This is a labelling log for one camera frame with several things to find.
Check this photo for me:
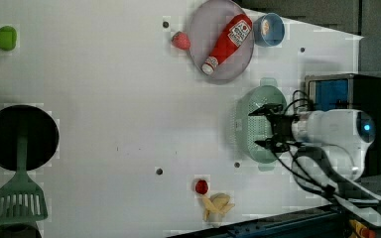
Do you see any peeled banana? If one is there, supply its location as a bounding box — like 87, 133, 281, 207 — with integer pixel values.
201, 193, 235, 222

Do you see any small red fruit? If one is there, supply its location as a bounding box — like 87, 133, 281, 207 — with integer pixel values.
194, 179, 208, 195

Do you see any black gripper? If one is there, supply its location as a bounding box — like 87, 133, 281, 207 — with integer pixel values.
249, 104, 300, 153

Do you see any green plastic strainer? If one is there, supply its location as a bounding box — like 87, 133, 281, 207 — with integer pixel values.
233, 77, 287, 173

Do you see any red strawberry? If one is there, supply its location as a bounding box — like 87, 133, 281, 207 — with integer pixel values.
171, 32, 191, 51

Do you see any red ketchup bottle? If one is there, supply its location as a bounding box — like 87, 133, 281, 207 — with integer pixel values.
201, 14, 252, 75

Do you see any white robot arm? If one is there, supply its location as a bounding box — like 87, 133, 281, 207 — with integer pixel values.
249, 103, 381, 227

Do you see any orange half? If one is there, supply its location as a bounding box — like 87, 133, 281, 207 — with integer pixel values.
261, 20, 270, 36

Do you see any green pepper toy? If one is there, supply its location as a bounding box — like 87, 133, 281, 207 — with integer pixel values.
0, 26, 18, 52

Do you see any black frying pan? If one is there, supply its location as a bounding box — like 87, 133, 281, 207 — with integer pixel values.
0, 105, 60, 171

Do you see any green slotted spatula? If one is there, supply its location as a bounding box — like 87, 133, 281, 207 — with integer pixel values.
0, 136, 49, 225

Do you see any toaster oven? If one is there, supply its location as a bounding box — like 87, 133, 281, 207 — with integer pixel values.
305, 73, 381, 178

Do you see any blue bowl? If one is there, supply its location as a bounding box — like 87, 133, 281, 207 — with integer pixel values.
253, 13, 285, 47

